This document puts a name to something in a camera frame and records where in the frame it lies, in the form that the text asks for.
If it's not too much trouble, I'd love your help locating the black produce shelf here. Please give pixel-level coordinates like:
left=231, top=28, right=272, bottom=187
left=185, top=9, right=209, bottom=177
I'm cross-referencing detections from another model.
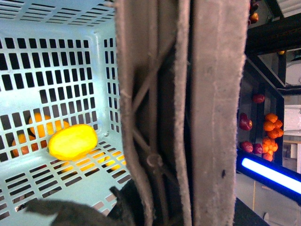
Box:
left=236, top=0, right=301, bottom=165

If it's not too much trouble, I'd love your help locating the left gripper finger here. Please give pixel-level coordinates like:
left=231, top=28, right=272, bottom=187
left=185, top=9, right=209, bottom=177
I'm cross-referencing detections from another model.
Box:
left=25, top=186, right=143, bottom=226

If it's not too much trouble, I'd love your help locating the yellow lemon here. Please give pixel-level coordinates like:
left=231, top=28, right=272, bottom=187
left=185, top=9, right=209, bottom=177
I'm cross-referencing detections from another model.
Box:
left=48, top=124, right=98, bottom=161

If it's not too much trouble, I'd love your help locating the brown basket handle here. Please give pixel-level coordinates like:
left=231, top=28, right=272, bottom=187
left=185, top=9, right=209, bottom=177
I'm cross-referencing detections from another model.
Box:
left=114, top=0, right=249, bottom=226

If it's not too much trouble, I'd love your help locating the light blue plastic basket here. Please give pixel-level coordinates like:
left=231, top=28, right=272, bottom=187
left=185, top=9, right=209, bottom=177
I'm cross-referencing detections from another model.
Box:
left=0, top=0, right=131, bottom=226

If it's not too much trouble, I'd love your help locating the pile of oranges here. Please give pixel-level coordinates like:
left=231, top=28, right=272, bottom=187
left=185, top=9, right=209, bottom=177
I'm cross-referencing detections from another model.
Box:
left=261, top=113, right=284, bottom=161

